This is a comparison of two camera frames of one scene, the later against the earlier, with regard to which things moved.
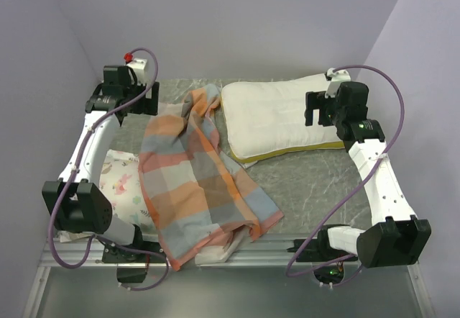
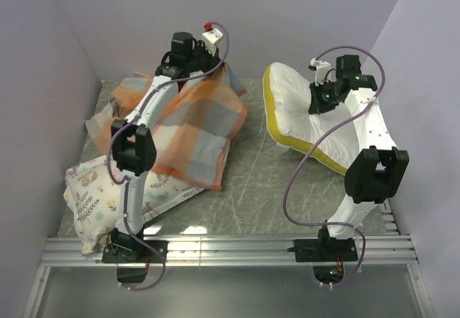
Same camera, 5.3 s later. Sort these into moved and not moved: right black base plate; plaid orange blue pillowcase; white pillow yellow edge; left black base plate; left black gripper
Moved: plaid orange blue pillowcase; white pillow yellow edge; left black gripper
Not moved: left black base plate; right black base plate
